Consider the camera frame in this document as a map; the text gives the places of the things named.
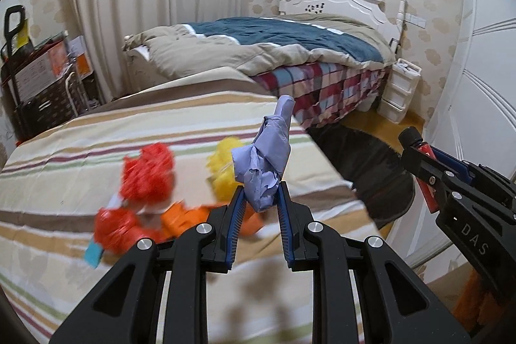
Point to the yellow tag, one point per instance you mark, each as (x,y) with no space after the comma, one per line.
(22,33)

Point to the blue and beige duvet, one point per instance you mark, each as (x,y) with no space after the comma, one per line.
(282,33)

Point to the plaid bed sheet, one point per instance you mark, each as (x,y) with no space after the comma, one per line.
(322,86)

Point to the dark hanging object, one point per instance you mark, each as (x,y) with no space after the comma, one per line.
(397,37)

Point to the yellow foam net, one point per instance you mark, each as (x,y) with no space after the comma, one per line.
(219,174)

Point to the white wardrobe door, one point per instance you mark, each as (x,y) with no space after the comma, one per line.
(475,66)

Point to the white and orange box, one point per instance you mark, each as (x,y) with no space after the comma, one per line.
(82,58)

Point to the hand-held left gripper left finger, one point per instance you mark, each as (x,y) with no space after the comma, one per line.
(236,231)

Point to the red bottle with black cap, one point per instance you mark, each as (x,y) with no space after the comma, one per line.
(425,147)

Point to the white plastic drawer unit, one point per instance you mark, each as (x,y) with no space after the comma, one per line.
(397,94)

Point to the white paper scrap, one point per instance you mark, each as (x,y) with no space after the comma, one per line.
(115,201)

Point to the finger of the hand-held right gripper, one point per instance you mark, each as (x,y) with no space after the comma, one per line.
(427,170)
(455,166)

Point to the white metal rack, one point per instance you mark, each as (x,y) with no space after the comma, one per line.
(74,86)

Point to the trash bin with black bag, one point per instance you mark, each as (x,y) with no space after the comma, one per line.
(363,166)

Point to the teal packet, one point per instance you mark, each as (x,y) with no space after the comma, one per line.
(93,253)

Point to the cardboard box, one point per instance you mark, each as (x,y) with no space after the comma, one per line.
(36,74)

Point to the purple glove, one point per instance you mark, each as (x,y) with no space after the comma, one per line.
(266,158)

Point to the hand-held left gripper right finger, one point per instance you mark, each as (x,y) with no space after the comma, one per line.
(287,235)

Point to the cream striped curtain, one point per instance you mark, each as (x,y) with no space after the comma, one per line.
(141,5)

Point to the small red foam net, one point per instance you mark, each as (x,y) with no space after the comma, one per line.
(117,227)

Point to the orange wrapper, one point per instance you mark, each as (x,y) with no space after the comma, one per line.
(189,219)

